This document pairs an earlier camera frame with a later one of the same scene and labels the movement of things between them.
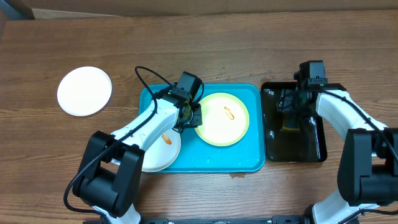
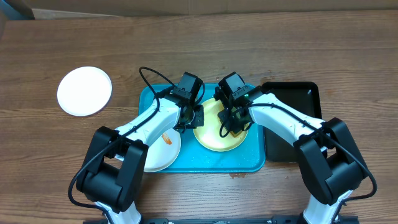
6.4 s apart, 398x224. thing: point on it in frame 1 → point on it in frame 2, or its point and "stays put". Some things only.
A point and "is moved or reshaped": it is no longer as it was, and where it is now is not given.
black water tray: (294, 130) stays put
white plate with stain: (84, 91) stays put
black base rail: (285, 219) stays put
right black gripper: (286, 104) → (229, 117)
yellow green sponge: (290, 122) is moved or reshaped
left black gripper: (198, 120) stays put
